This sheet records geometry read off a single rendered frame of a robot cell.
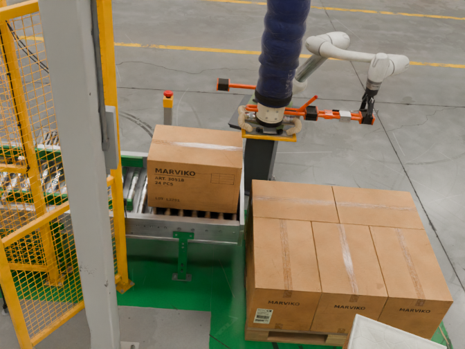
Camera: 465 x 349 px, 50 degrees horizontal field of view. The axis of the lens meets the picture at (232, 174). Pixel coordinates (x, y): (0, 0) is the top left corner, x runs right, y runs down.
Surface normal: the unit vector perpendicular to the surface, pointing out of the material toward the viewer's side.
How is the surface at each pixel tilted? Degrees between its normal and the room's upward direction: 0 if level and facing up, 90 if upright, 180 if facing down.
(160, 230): 90
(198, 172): 90
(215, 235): 90
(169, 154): 0
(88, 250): 90
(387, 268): 0
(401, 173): 0
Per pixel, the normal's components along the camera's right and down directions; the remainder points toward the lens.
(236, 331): 0.09, -0.77
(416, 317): -0.01, 0.63
